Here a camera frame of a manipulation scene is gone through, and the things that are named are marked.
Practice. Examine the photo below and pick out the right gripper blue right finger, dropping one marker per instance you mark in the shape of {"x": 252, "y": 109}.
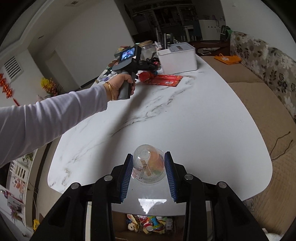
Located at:
{"x": 172, "y": 176}

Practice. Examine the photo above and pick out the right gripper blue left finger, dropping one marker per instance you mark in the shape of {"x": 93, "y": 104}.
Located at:
{"x": 125, "y": 175}

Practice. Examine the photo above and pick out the clear plastic dome lid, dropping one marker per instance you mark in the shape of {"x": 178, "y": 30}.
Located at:
{"x": 148, "y": 165}

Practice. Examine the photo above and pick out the white sleeved left forearm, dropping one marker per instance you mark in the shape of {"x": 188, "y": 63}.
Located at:
{"x": 29, "y": 127}

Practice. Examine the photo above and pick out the brown cardboard trash box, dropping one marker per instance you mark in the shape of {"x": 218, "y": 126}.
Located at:
{"x": 142, "y": 227}

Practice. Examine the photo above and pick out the person's left hand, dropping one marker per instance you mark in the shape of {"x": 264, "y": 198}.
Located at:
{"x": 113, "y": 86}

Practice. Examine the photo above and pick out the glass jar wooden lid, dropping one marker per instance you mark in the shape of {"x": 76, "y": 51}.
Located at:
{"x": 148, "y": 49}

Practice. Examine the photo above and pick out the red envelope packet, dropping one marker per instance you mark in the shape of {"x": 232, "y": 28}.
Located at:
{"x": 164, "y": 80}

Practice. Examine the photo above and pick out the white plastic storage box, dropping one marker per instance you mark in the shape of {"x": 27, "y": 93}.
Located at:
{"x": 178, "y": 58}

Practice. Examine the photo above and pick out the yellow flower bouquet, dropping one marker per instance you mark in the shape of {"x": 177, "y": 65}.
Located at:
{"x": 50, "y": 87}

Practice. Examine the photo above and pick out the orange cloth bag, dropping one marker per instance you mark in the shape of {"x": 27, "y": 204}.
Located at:
{"x": 228, "y": 60}

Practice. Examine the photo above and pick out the red chinese knot decoration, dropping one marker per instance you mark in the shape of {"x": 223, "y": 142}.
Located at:
{"x": 7, "y": 90}

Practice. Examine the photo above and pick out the floral patterned sofa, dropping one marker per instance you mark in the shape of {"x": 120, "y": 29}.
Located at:
{"x": 265, "y": 82}

